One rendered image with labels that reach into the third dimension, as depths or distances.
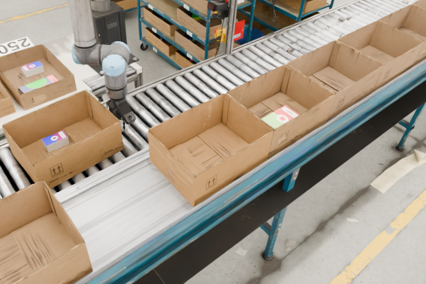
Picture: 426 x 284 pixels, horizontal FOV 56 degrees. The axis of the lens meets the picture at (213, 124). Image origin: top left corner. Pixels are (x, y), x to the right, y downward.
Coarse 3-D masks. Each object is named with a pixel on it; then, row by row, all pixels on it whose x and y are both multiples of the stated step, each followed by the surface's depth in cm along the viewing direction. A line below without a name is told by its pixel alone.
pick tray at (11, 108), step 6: (0, 84) 198; (0, 90) 205; (0, 96) 203; (6, 96) 198; (0, 102) 188; (6, 102) 190; (12, 102) 192; (0, 108) 190; (6, 108) 192; (12, 108) 194; (0, 114) 191; (6, 114) 194
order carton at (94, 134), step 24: (72, 96) 183; (24, 120) 172; (48, 120) 180; (72, 120) 190; (96, 120) 192; (24, 144) 178; (72, 144) 182; (96, 144) 168; (120, 144) 179; (24, 168) 169; (48, 168) 157; (72, 168) 166
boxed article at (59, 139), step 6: (60, 132) 181; (48, 138) 178; (54, 138) 178; (60, 138) 178; (66, 138) 179; (48, 144) 175; (54, 144) 176; (60, 144) 179; (66, 144) 181; (48, 150) 176
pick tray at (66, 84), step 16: (32, 48) 223; (0, 64) 215; (16, 64) 222; (48, 64) 227; (16, 80) 214; (32, 80) 215; (64, 80) 203; (16, 96) 198; (32, 96) 196; (48, 96) 202
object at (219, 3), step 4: (212, 0) 226; (216, 0) 227; (220, 0) 227; (224, 0) 228; (208, 4) 226; (212, 4) 224; (216, 4) 224; (220, 4) 225; (224, 4) 227; (208, 8) 228; (212, 8) 224; (216, 8) 225; (220, 8) 227; (224, 8) 229; (216, 12) 230; (220, 12) 231
